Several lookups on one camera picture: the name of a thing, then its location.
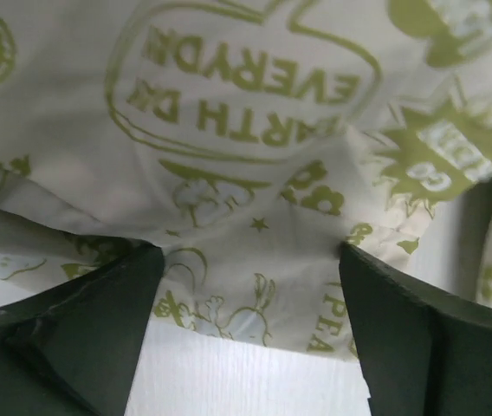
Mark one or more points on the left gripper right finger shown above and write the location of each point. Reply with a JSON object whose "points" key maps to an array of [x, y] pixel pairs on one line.
{"points": [[422, 350]]}

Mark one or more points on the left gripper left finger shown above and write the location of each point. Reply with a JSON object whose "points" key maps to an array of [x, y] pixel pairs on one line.
{"points": [[74, 349]]}

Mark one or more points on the cream green printed jacket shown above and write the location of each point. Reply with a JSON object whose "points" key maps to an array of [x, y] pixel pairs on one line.
{"points": [[247, 139]]}

